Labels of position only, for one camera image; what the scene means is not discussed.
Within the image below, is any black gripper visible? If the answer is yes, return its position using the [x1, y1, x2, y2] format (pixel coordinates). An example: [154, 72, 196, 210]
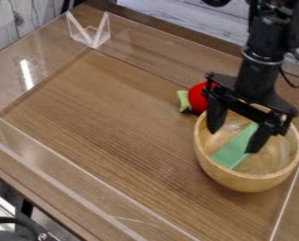
[202, 72, 299, 153]

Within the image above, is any green rectangular block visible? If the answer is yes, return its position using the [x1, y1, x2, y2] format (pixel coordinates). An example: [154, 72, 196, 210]
[210, 122, 258, 169]

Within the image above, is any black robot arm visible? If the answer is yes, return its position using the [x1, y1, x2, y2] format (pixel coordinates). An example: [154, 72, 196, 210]
[202, 0, 299, 153]

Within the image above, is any brown wooden bowl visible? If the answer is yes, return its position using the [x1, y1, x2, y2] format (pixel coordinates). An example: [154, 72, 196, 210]
[193, 111, 299, 193]

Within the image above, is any red plush tomato toy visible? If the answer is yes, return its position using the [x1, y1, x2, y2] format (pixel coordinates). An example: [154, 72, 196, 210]
[176, 82, 206, 114]

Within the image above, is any black table leg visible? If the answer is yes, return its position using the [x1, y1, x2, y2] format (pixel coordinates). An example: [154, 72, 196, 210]
[19, 200, 33, 217]

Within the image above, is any black device under table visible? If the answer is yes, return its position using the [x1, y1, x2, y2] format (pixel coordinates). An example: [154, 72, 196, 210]
[0, 216, 59, 241]

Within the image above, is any black cable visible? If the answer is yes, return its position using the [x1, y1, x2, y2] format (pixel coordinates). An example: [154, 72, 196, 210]
[277, 50, 299, 89]

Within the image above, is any clear acrylic tray wall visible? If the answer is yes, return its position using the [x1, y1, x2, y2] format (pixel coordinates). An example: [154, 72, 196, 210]
[0, 116, 200, 241]

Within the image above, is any clear acrylic corner bracket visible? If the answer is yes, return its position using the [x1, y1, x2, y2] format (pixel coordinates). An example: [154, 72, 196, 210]
[65, 11, 110, 49]

